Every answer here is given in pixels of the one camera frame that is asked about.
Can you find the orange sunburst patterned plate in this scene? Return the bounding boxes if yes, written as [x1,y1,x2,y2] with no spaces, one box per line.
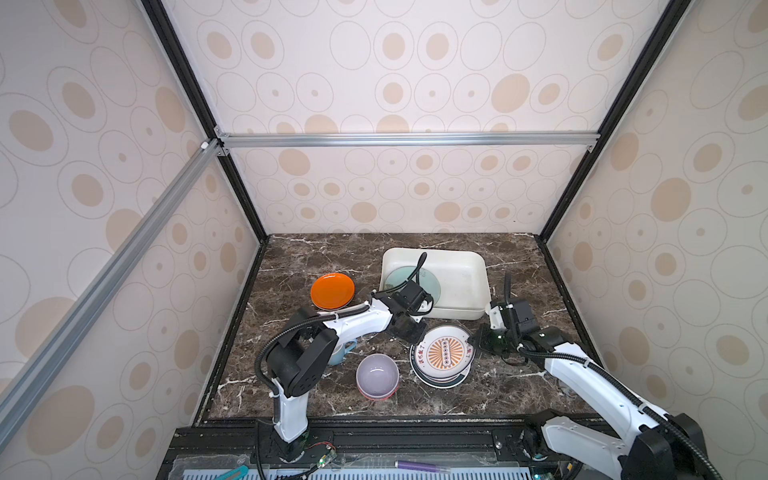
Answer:
[409,324,475,389]

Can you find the light green floral plate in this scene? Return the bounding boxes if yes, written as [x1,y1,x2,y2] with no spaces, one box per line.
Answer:
[381,266,442,303]

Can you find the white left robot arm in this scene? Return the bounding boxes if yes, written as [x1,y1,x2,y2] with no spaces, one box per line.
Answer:
[254,294,433,445]

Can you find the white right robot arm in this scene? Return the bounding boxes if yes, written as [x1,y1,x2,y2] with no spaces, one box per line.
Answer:
[469,326,721,479]

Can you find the white plastic bin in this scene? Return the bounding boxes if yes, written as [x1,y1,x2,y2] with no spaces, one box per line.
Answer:
[380,248,491,320]

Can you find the purple bowl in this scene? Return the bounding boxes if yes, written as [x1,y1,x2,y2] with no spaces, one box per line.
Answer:
[356,354,400,401]

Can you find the blue mug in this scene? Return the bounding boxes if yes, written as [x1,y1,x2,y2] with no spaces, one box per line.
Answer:
[328,340,357,366]

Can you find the purple pen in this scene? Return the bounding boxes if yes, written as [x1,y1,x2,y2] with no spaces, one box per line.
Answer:
[395,460,451,474]

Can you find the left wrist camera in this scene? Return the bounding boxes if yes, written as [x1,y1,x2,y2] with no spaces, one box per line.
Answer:
[392,280,434,317]

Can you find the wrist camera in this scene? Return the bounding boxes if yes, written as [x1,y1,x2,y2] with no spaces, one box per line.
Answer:
[486,299,540,338]
[392,280,434,317]

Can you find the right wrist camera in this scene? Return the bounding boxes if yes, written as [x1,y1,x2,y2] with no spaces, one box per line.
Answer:
[486,299,540,338]

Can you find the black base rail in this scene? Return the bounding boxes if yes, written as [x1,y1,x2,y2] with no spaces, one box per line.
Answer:
[157,418,581,479]

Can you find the teal handled tool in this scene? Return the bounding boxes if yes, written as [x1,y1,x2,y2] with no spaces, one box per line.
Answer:
[214,465,250,480]

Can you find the silver horizontal rail back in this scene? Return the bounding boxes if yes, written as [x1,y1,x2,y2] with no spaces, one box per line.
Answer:
[220,131,600,148]

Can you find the silver diagonal rail left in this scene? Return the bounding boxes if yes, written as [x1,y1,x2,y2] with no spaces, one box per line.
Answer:
[1,138,223,449]

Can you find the black vertical frame post right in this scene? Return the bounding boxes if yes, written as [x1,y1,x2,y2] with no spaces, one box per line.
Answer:
[537,0,694,245]

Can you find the black vertical frame post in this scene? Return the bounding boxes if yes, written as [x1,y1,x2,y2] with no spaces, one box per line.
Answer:
[141,0,269,243]
[537,0,694,245]

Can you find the black vertical frame post left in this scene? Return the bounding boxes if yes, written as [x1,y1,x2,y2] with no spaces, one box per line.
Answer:
[141,0,269,243]

